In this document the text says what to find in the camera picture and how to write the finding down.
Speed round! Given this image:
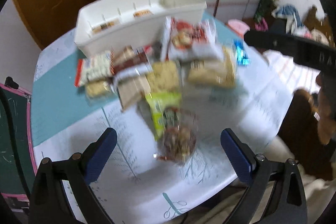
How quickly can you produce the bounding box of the dark red snack packet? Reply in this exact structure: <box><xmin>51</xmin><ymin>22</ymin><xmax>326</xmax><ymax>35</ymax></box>
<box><xmin>113</xmin><ymin>47</ymin><xmax>153</xmax><ymax>84</ymax></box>

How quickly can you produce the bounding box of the red white cracker packet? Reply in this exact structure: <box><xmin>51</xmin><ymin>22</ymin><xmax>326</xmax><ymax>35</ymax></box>
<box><xmin>74</xmin><ymin>50</ymin><xmax>114</xmax><ymax>87</ymax></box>

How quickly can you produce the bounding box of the clear puffed rice packet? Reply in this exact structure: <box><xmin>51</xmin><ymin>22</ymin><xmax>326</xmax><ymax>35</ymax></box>
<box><xmin>187</xmin><ymin>46</ymin><xmax>237</xmax><ymax>88</ymax></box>

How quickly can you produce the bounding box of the beige biscuit packet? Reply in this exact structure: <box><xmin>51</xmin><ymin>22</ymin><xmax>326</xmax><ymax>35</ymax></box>
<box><xmin>146</xmin><ymin>61</ymin><xmax>179</xmax><ymax>93</ymax></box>

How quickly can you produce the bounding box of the person's hand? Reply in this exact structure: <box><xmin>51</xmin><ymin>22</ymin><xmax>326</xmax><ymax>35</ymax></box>
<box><xmin>316</xmin><ymin>72</ymin><xmax>335</xmax><ymax>145</ymax></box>

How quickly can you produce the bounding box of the pink plastic stool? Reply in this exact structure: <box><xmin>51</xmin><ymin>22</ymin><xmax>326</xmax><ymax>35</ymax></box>
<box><xmin>226</xmin><ymin>19</ymin><xmax>250</xmax><ymax>39</ymax></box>

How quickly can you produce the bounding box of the clear nut mix packet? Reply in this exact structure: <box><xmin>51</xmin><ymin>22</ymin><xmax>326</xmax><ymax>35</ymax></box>
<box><xmin>153</xmin><ymin>108</ymin><xmax>198</xmax><ymax>165</ymax></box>

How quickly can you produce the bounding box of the green snack packet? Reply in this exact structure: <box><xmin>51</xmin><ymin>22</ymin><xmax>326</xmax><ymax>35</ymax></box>
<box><xmin>145</xmin><ymin>92</ymin><xmax>182</xmax><ymax>141</ymax></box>

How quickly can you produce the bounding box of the red apple chips bag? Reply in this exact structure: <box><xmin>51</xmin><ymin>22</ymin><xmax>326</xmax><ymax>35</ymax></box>
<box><xmin>160</xmin><ymin>16</ymin><xmax>224</xmax><ymax>62</ymax></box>

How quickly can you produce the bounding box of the green chalkboard pink frame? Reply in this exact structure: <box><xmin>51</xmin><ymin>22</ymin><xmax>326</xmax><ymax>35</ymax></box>
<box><xmin>1</xmin><ymin>84</ymin><xmax>37</xmax><ymax>215</ymax></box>

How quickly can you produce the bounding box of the blue white candy packet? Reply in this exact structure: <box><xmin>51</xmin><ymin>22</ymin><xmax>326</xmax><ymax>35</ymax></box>
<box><xmin>234</xmin><ymin>40</ymin><xmax>251</xmax><ymax>66</ymax></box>

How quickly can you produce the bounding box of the white plastic storage bin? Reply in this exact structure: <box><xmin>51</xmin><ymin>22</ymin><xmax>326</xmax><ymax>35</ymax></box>
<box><xmin>74</xmin><ymin>0</ymin><xmax>207</xmax><ymax>57</ymax></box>

